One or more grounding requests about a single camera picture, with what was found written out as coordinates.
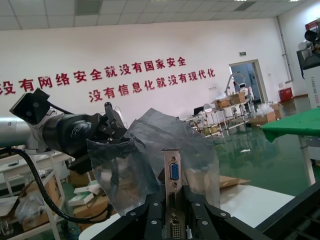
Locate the white pipe rack workbench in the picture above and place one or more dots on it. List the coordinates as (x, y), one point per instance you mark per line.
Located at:
(220, 117)

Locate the graphics card with metal bracket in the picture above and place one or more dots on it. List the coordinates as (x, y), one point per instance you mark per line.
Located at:
(173, 172)

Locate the small brown cardboard box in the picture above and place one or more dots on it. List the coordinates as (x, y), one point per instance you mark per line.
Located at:
(238, 97)
(223, 103)

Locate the white grey cabinet machine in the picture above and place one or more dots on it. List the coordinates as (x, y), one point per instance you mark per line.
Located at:
(310, 80)

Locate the clear crumpled plastic bag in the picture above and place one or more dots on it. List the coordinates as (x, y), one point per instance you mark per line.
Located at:
(30, 206)

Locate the white shelf rack frame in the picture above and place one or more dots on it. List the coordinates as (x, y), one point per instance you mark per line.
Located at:
(7, 175)

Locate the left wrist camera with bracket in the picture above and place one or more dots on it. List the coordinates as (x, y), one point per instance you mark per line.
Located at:
(30, 107)

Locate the green exit sign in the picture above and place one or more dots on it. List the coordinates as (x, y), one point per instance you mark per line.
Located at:
(242, 53)

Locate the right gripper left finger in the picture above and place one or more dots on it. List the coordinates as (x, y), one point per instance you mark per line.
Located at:
(150, 222)

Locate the red equipment box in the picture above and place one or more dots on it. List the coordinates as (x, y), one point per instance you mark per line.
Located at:
(285, 95)

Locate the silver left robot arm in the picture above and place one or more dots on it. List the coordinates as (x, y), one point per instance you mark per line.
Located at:
(12, 130)

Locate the brown cardboard floor box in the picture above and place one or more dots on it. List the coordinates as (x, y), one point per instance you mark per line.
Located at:
(262, 118)

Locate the grey framed doorway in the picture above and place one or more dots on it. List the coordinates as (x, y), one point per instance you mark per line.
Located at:
(247, 80)

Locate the white arched stand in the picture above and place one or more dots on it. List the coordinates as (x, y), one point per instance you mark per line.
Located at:
(228, 82)

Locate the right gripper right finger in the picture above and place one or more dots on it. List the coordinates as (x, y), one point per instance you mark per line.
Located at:
(205, 222)

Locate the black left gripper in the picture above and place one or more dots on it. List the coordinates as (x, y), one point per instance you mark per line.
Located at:
(70, 132)

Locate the flat white green box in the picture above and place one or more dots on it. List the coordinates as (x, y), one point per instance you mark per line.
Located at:
(83, 196)

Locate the white wall conduit pipe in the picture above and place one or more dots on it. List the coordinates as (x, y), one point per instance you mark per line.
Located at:
(285, 50)

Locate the brown cardboard box with lid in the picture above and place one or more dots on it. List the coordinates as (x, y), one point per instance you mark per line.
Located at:
(232, 181)

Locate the black slotted plastic container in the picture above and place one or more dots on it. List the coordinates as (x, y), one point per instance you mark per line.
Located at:
(300, 212)

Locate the white straight table leg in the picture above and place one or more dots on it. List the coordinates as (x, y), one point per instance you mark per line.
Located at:
(307, 162)

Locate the green table cloth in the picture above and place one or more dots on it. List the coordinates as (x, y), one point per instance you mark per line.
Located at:
(292, 125)

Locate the white humanoid robot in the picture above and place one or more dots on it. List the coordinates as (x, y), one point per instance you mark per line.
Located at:
(244, 92)

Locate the grey translucent antistatic bag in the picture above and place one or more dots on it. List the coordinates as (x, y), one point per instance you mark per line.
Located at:
(125, 170)

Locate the large worn cardboard box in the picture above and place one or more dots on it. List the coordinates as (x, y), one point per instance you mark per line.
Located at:
(52, 190)

